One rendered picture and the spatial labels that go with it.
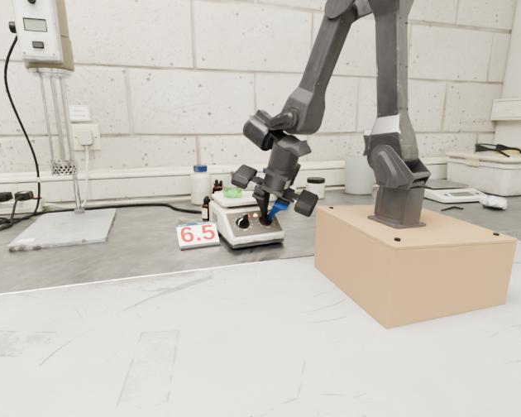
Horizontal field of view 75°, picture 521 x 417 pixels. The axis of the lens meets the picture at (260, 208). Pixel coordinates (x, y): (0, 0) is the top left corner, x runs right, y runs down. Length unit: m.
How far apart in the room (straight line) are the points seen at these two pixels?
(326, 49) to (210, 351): 0.49
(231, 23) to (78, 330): 1.11
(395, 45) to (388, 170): 0.18
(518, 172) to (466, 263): 1.05
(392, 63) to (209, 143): 0.86
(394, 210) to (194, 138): 0.89
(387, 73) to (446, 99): 1.27
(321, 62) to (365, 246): 0.32
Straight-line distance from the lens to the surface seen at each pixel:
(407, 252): 0.48
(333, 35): 0.63
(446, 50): 1.83
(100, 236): 0.89
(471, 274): 0.57
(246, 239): 0.75
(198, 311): 0.53
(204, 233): 0.80
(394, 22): 0.59
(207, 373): 0.42
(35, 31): 0.95
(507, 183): 1.56
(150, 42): 1.31
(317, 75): 0.63
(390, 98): 0.57
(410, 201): 0.55
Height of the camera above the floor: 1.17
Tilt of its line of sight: 14 degrees down
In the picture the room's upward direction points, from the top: straight up
